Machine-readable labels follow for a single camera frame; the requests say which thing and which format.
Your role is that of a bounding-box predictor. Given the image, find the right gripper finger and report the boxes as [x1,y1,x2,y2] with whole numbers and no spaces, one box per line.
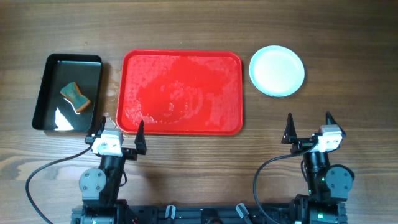
[325,111,346,137]
[281,113,297,144]

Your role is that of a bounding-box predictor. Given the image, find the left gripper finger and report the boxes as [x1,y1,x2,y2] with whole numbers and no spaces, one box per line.
[134,120,147,155]
[96,116,106,136]

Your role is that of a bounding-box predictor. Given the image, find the green and orange sponge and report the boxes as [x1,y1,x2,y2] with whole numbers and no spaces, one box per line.
[60,82,91,113]

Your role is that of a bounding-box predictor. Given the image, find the white plate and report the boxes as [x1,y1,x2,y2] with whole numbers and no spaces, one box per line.
[249,45,305,98]

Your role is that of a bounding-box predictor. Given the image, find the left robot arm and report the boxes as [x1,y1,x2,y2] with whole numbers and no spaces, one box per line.
[70,118,147,224]

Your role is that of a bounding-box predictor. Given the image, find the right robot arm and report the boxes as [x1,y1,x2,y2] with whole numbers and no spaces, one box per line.
[281,112,355,223]

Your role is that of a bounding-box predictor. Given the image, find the black rectangular water tray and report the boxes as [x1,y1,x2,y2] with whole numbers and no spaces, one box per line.
[32,54,103,133]

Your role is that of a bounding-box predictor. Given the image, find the red plastic tray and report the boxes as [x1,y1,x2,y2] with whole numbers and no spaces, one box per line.
[116,49,243,136]

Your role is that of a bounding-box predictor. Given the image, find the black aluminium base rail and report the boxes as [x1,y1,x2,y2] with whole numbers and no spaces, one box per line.
[70,203,346,224]

